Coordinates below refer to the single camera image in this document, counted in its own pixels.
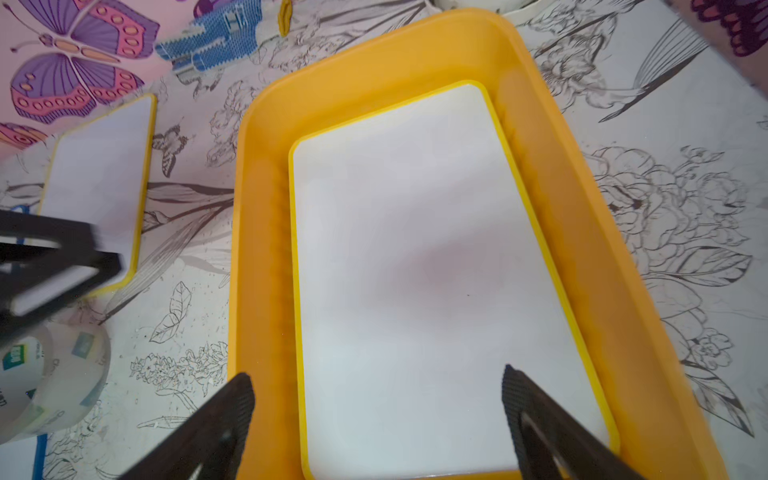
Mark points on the blue-framed whiteboard front left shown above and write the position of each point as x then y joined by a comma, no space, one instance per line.
24,459

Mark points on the clear tape roll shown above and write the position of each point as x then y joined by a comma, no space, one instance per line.
52,378

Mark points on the yellow plastic storage box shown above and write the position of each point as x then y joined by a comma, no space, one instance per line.
662,433

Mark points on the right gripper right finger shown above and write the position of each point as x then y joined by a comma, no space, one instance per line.
548,442

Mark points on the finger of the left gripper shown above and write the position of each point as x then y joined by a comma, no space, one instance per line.
40,250

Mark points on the yellow-framed whiteboard back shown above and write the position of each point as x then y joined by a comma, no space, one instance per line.
98,174

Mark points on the yellow-framed whiteboard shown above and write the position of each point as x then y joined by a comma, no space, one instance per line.
420,272
98,174

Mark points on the potted green plant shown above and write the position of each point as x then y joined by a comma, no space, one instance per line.
516,10

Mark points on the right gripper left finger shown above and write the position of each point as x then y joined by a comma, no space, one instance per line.
208,445

